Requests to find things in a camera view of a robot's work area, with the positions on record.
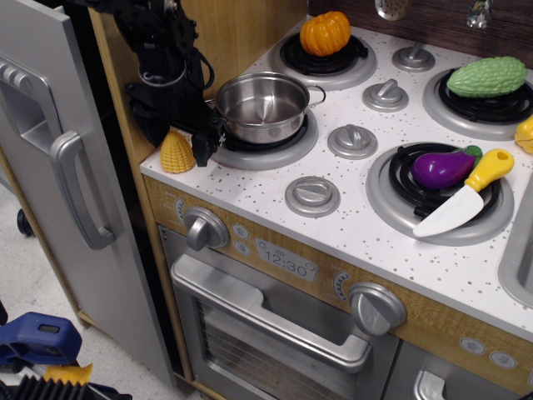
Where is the oven dial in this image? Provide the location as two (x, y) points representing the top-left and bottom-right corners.
(349, 282), (407, 336)
(183, 206), (229, 251)

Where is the black caster wheel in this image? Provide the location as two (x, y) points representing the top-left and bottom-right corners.
(17, 208), (34, 237)

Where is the right oven dial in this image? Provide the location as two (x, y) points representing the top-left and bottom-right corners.
(349, 282), (407, 336)

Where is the grey lower cabinet door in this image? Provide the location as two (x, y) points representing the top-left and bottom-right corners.
(383, 342), (532, 399)

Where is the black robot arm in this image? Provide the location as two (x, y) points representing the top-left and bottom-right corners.
(83, 1), (224, 167)

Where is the hanging metal utensil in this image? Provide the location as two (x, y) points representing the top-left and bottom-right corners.
(466, 0), (492, 30)

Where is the grey stovetop knob front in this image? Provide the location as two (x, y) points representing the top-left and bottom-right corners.
(285, 176), (341, 218)

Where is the left oven dial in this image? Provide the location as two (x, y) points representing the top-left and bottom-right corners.
(183, 206), (229, 251)

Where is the back left stove burner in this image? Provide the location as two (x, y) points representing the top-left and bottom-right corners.
(268, 34), (377, 92)

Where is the grey stovetop knob upper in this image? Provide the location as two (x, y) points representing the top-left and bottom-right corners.
(362, 79), (409, 113)

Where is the back right stove burner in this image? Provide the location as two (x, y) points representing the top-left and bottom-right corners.
(422, 68), (532, 142)

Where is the front right stove burner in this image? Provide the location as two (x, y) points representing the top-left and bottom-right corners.
(366, 142), (515, 247)

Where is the green toy bitter gourd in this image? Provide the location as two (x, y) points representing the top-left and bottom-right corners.
(446, 57), (528, 98)

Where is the grey toy sink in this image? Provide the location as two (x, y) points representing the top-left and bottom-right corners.
(498, 177), (532, 308)

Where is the front left stove burner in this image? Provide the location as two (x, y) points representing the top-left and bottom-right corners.
(212, 112), (319, 171)

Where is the purple toy eggplant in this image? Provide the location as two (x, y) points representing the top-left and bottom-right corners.
(411, 145), (484, 189)

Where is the blue clamp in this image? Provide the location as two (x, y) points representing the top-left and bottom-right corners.
(1, 312), (82, 366)

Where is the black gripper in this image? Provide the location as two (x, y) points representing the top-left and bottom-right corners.
(125, 57), (226, 167)

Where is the hanging metal ladle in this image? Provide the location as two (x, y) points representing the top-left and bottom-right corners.
(374, 0), (412, 22)

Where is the grey stovetop knob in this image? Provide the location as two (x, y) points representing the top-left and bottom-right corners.
(392, 42), (436, 73)
(285, 176), (341, 218)
(362, 79), (409, 113)
(327, 124), (378, 160)

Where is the small steel pan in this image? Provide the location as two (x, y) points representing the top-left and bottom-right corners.
(212, 72), (326, 145)

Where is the grey oven door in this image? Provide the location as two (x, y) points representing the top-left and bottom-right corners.
(159, 227), (398, 399)

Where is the orange toy pumpkin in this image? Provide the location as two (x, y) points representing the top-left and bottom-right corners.
(299, 11), (351, 57)

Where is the grey toy fridge door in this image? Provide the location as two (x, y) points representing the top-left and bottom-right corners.
(1, 1), (175, 384)

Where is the grey fridge door handle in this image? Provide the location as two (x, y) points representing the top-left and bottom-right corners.
(49, 131), (115, 251)

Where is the yellow toy pepper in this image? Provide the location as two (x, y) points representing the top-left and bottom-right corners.
(515, 116), (533, 154)

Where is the yellow toy corn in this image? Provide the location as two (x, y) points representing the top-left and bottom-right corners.
(160, 131), (196, 173)

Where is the yellow tape piece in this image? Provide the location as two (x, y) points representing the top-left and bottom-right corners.
(43, 364), (93, 386)

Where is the grey stovetop knob back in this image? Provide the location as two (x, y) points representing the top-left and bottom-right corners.
(392, 42), (436, 73)

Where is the stove burner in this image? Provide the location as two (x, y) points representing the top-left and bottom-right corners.
(366, 142), (515, 247)
(422, 68), (532, 142)
(268, 34), (377, 92)
(212, 112), (319, 171)

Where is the yellow handled toy knife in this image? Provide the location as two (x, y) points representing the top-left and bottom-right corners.
(412, 148), (515, 238)

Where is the grey stovetop knob middle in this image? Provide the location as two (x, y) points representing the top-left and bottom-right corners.
(327, 124), (378, 160)

